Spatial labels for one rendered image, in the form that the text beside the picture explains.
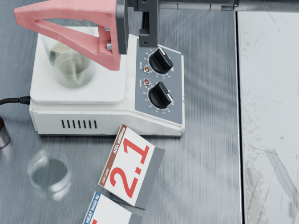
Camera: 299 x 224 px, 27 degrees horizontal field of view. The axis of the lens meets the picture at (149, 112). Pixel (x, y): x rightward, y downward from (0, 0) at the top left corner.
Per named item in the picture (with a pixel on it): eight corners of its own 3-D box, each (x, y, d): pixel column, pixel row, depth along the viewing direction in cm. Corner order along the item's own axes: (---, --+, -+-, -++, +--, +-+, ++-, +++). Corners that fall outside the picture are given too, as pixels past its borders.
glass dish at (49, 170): (79, 178, 81) (78, 170, 79) (43, 202, 80) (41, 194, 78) (56, 149, 84) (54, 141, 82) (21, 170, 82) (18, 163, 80)
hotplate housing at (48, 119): (182, 62, 91) (185, 27, 84) (183, 140, 84) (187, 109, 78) (31, 61, 91) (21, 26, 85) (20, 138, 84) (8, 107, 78)
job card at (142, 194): (165, 150, 84) (166, 135, 80) (145, 210, 79) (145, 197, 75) (122, 138, 84) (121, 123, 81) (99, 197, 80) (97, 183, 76)
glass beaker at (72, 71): (39, 78, 80) (28, 36, 72) (71, 46, 82) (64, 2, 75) (81, 105, 77) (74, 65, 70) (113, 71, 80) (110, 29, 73)
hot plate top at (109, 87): (128, 30, 84) (128, 26, 84) (125, 105, 78) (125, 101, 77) (39, 30, 84) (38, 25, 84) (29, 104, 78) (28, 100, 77)
